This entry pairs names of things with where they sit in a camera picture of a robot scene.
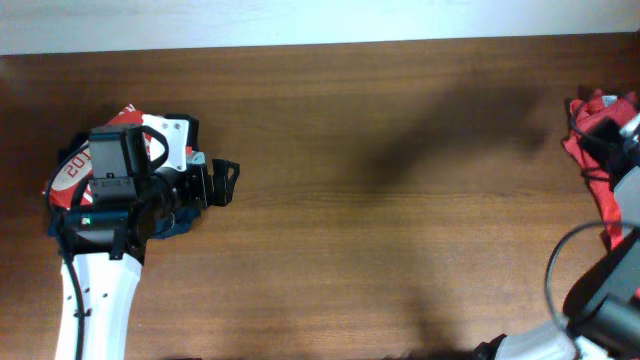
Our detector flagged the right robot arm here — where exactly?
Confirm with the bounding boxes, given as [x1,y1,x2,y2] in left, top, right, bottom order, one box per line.
[468,117,639,360]

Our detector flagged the folded navy shirt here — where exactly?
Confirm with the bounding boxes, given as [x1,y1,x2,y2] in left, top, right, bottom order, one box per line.
[46,124,202,248]

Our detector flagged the right black cable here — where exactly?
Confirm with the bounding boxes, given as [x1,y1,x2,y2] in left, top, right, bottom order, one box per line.
[543,99,640,360]

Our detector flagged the orange soccer t-shirt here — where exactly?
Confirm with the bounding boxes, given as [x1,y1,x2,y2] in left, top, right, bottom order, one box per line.
[562,90,639,249]

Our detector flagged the folded grey shirt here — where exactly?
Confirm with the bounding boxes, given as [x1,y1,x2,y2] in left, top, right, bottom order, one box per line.
[186,151,206,165]

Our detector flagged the folded red soccer shirt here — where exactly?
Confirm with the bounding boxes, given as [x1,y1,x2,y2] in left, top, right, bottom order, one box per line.
[43,104,145,211]

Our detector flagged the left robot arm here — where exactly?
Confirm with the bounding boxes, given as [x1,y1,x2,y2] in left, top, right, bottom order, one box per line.
[48,124,240,359]

